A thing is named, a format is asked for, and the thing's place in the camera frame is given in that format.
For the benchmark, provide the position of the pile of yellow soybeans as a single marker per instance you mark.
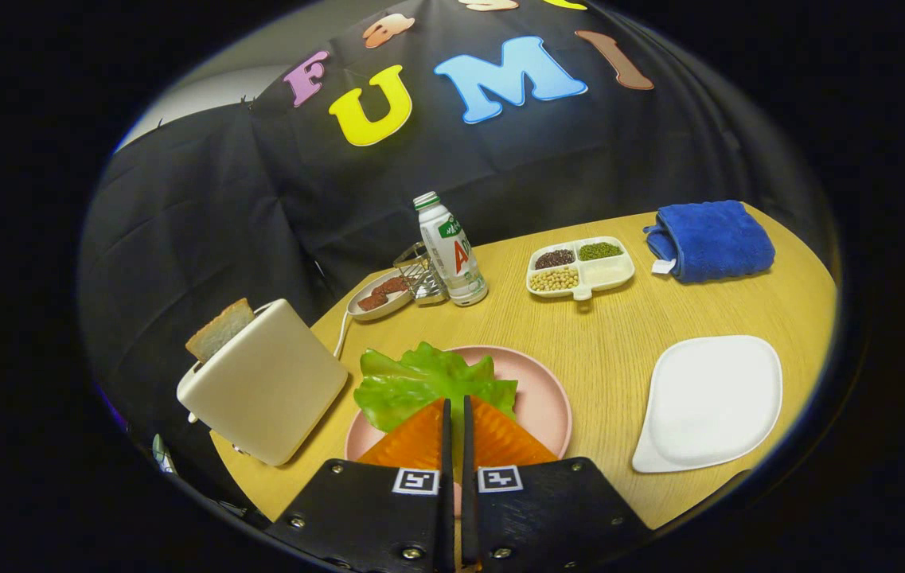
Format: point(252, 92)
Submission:
point(554, 279)

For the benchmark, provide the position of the red bacon slice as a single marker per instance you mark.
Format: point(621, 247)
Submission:
point(394, 285)
point(372, 302)

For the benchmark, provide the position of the black backdrop cloth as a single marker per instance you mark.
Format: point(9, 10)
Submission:
point(205, 207)

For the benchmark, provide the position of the pile of green mung beans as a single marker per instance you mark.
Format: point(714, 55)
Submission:
point(600, 251)

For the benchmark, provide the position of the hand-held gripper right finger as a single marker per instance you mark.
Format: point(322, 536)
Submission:
point(468, 509)

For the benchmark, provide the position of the green lettuce leaf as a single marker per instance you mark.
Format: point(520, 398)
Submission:
point(420, 382)

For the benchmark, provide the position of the toasted bread slice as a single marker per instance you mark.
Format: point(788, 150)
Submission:
point(219, 328)

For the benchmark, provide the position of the white divided tray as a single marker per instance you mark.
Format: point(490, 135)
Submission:
point(607, 274)

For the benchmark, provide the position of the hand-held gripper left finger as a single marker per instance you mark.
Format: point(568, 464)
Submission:
point(446, 517)

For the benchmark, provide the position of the small white oval plate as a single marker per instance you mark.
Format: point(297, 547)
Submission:
point(388, 306)

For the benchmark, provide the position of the cream toaster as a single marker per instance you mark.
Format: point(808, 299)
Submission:
point(269, 390)

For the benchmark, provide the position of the folded blue towel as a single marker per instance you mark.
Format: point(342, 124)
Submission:
point(711, 243)

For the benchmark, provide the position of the pile of dark red beans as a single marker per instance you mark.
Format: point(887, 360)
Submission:
point(555, 259)

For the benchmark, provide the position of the pink round plate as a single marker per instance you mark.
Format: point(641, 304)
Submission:
point(536, 398)

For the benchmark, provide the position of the white green-capped drink bottle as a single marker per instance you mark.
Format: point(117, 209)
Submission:
point(452, 255)

